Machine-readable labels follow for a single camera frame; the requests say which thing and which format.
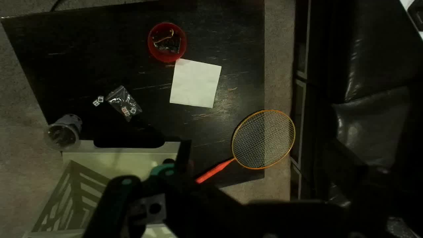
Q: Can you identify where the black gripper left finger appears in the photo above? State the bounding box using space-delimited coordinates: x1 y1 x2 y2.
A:
175 139 193 179

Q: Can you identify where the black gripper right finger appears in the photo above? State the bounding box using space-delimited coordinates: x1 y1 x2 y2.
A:
327 140 376 196

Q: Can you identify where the red plastic bowl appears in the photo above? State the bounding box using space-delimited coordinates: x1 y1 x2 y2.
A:
147 21 189 63

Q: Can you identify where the white lattice shelf unit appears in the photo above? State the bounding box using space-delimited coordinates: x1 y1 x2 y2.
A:
21 139 183 238

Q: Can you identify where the white paper sheet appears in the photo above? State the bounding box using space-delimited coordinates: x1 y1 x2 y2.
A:
168 57 224 110

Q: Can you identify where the black printed packet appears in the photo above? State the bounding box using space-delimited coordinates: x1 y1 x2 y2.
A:
105 85 144 123

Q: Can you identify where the dark leather sofa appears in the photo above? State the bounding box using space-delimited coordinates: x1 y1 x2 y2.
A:
328 0 423 209

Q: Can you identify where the orange badminton racket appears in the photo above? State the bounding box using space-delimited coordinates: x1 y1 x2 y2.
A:
195 108 298 186

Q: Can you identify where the small white printed cube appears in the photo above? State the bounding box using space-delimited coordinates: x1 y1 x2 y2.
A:
91 94 106 108

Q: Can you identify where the grey plastic cup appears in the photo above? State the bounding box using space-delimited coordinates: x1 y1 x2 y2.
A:
45 112 85 149

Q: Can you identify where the black electronics with wires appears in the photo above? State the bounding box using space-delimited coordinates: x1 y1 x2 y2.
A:
151 26 184 56

